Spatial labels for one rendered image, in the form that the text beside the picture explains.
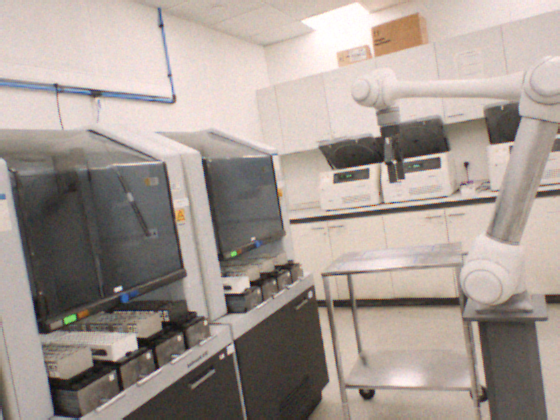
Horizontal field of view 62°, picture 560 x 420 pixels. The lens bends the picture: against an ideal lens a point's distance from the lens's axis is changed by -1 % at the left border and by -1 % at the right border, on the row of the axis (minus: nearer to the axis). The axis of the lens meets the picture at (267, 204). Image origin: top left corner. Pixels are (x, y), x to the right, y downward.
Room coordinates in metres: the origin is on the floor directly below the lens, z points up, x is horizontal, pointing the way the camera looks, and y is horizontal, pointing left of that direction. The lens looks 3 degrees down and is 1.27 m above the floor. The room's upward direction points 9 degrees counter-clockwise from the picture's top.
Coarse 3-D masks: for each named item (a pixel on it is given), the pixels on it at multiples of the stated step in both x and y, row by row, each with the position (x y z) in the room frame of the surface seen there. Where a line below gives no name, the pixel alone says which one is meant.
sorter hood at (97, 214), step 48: (0, 144) 1.43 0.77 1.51; (48, 144) 1.57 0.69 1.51; (96, 144) 1.74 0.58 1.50; (48, 192) 1.32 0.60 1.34; (96, 192) 1.47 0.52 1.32; (144, 192) 1.65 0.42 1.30; (48, 240) 1.29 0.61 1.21; (96, 240) 1.44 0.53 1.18; (144, 240) 1.61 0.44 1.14; (48, 288) 1.27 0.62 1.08; (96, 288) 1.41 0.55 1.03; (144, 288) 1.56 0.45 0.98
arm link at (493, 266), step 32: (544, 64) 1.26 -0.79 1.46; (544, 96) 1.27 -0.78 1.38; (544, 128) 1.32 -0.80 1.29; (512, 160) 1.38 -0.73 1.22; (544, 160) 1.35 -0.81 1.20; (512, 192) 1.38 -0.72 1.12; (512, 224) 1.39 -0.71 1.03; (480, 256) 1.42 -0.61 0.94; (512, 256) 1.38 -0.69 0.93; (480, 288) 1.38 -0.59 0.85; (512, 288) 1.38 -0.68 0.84
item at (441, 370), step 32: (352, 256) 2.38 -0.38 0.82; (384, 256) 2.25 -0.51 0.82; (416, 256) 2.13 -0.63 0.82; (448, 256) 2.02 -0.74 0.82; (352, 288) 2.50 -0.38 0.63; (384, 352) 2.43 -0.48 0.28; (416, 352) 2.36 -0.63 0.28; (448, 352) 2.30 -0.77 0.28; (352, 384) 2.12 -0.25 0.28; (384, 384) 2.07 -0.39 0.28; (416, 384) 2.02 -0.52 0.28; (448, 384) 1.97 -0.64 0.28; (480, 384) 2.27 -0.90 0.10; (480, 416) 1.89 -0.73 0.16
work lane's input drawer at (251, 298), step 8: (256, 288) 2.06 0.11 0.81; (232, 296) 2.00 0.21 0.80; (240, 296) 1.98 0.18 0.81; (248, 296) 1.99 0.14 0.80; (256, 296) 2.04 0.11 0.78; (232, 304) 1.99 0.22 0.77; (240, 304) 1.97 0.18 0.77; (248, 304) 1.98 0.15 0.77; (256, 304) 2.01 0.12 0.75; (264, 304) 2.00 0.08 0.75
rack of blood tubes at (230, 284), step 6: (240, 276) 2.10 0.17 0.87; (246, 276) 2.08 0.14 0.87; (222, 282) 2.04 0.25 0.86; (228, 282) 2.02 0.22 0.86; (234, 282) 2.00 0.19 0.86; (240, 282) 2.02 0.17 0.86; (246, 282) 2.06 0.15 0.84; (228, 288) 2.14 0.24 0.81; (234, 288) 2.00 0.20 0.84; (240, 288) 2.01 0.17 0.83
